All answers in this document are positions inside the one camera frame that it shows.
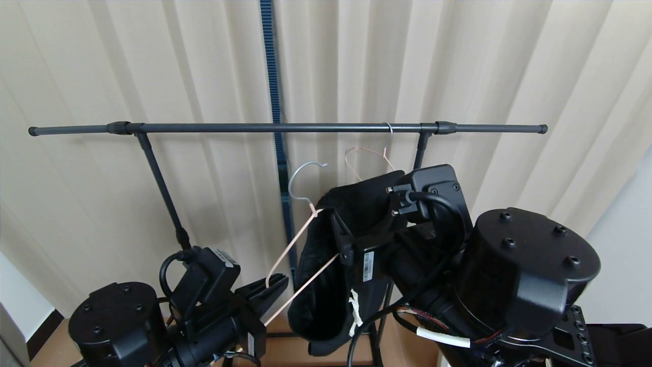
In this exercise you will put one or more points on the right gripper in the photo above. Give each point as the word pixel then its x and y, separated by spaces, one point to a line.
pixel 369 265

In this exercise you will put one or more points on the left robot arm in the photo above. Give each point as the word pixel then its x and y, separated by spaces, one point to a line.
pixel 117 321

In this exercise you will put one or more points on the black clothes rack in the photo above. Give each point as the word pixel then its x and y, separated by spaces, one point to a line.
pixel 229 127

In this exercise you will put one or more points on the black shorts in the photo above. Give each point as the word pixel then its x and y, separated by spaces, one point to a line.
pixel 321 285

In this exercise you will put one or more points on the beige curtain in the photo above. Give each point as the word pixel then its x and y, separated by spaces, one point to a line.
pixel 509 61
pixel 127 61

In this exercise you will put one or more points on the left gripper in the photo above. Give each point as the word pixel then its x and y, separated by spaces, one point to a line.
pixel 239 336

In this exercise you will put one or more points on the pink clothes hanger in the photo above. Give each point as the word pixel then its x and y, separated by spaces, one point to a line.
pixel 390 133
pixel 300 291

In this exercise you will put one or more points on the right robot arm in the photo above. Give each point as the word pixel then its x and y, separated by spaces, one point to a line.
pixel 519 265

